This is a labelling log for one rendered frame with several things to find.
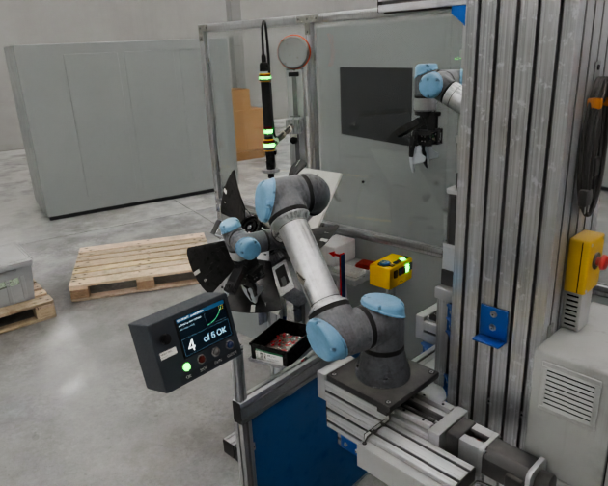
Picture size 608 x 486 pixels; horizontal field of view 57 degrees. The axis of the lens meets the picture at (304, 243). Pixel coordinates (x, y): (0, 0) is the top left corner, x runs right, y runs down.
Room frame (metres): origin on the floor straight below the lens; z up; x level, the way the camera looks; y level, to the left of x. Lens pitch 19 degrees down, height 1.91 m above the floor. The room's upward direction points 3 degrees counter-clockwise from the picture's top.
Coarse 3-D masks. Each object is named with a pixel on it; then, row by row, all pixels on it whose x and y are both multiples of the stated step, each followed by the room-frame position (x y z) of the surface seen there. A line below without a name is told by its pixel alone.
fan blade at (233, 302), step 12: (264, 264) 2.11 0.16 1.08; (264, 276) 2.07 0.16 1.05; (240, 288) 2.02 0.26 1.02; (264, 288) 2.03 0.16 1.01; (276, 288) 2.03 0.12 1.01; (228, 300) 2.00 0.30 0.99; (240, 300) 1.99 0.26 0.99; (264, 300) 1.99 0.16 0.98; (276, 300) 1.99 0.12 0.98; (252, 312) 1.95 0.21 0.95
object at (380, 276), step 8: (392, 256) 2.16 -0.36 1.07; (400, 256) 2.15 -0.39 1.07; (376, 264) 2.08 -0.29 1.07; (400, 264) 2.08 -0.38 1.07; (376, 272) 2.07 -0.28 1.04; (384, 272) 2.04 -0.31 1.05; (392, 272) 2.04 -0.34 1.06; (408, 272) 2.12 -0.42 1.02; (376, 280) 2.07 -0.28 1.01; (384, 280) 2.04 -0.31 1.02; (392, 280) 2.04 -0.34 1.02; (400, 280) 2.07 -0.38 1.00
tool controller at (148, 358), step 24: (168, 312) 1.37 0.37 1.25; (192, 312) 1.37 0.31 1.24; (216, 312) 1.42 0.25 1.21; (144, 336) 1.30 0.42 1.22; (168, 336) 1.29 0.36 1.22; (216, 336) 1.40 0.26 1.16; (144, 360) 1.31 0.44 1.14; (168, 360) 1.28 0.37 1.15; (192, 360) 1.33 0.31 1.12; (216, 360) 1.37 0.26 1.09; (168, 384) 1.26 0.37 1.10
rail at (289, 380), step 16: (288, 368) 1.69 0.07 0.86; (304, 368) 1.70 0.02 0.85; (320, 368) 1.77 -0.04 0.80; (272, 384) 1.60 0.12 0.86; (288, 384) 1.64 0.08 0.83; (304, 384) 1.70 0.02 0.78; (256, 400) 1.54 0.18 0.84; (272, 400) 1.60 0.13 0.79; (240, 416) 1.49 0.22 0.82; (256, 416) 1.54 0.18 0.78
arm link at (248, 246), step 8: (240, 232) 1.85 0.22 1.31; (256, 232) 1.85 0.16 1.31; (264, 232) 1.85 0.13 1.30; (232, 240) 1.84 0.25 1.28; (240, 240) 1.80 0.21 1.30; (248, 240) 1.79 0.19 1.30; (256, 240) 1.81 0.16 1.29; (264, 240) 1.83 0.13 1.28; (240, 248) 1.78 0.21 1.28; (248, 248) 1.78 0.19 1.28; (256, 248) 1.79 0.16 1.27; (264, 248) 1.83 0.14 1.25; (248, 256) 1.78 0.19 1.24; (256, 256) 1.80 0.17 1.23
